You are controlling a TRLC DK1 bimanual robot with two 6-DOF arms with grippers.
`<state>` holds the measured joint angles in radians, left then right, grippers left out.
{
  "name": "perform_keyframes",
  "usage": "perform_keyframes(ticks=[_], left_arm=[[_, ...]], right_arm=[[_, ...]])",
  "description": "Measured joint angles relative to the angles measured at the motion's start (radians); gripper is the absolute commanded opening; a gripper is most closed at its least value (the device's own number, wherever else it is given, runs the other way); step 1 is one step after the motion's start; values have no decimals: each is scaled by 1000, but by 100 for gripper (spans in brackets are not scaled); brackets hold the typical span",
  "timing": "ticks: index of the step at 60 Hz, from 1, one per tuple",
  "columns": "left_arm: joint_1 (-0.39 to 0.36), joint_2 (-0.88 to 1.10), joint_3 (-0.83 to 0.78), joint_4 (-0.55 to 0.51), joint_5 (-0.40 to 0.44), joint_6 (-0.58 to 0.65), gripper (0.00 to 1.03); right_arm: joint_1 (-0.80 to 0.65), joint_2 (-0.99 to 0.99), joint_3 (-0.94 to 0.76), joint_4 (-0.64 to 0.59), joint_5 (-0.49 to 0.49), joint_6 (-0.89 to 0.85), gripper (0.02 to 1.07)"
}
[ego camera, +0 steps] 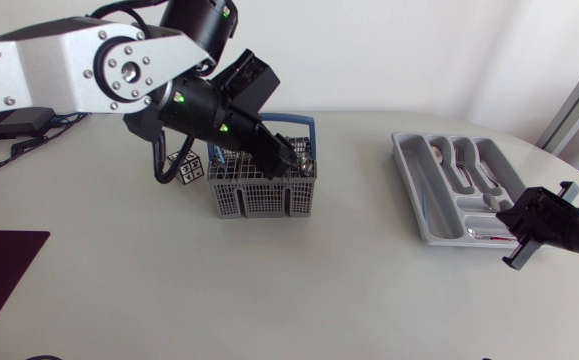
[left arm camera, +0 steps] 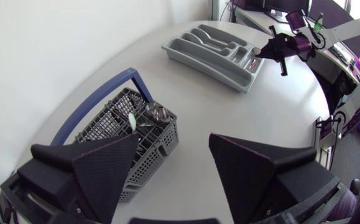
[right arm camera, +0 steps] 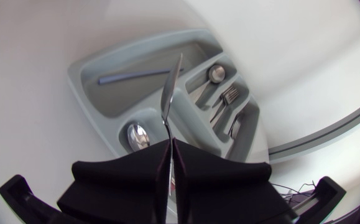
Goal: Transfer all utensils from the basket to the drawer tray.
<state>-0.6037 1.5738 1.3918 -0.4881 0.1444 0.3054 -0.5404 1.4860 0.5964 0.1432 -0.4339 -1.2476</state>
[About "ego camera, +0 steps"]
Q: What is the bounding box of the black-and-white patterned cube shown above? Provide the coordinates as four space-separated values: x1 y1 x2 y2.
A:
166 149 206 186

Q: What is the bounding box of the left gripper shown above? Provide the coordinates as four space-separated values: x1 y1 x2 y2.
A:
226 108 301 181

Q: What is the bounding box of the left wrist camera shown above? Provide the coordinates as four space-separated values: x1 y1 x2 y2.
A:
211 48 282 117

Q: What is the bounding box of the grey cutlery basket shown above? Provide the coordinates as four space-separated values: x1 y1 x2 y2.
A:
205 112 319 221

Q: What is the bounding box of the black power cable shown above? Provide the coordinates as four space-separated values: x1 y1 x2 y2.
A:
10 112 91 157

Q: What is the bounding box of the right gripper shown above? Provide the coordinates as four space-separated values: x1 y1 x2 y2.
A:
495 180 579 272

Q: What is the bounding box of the black power brick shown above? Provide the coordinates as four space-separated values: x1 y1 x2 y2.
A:
0 106 58 142

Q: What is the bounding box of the grey cutlery tray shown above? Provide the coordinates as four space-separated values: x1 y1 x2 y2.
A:
389 130 531 249

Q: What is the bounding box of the steel fork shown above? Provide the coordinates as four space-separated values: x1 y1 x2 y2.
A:
453 146 485 194

